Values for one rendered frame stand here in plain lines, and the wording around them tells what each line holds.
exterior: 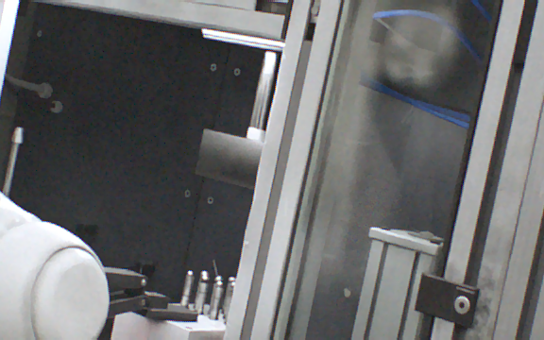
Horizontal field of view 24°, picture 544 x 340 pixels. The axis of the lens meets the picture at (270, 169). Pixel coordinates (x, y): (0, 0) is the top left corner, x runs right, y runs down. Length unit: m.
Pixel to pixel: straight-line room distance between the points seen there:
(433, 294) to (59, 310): 0.25
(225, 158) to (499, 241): 0.44
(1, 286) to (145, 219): 0.86
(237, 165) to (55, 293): 0.45
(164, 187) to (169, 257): 0.09
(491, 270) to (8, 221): 0.31
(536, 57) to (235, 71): 0.77
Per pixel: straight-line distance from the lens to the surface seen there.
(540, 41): 0.83
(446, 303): 0.85
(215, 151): 1.22
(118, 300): 1.13
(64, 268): 0.79
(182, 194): 1.59
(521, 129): 0.83
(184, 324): 1.18
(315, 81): 0.93
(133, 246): 1.65
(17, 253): 0.79
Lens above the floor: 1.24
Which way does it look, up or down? 3 degrees down
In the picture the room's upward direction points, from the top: 12 degrees clockwise
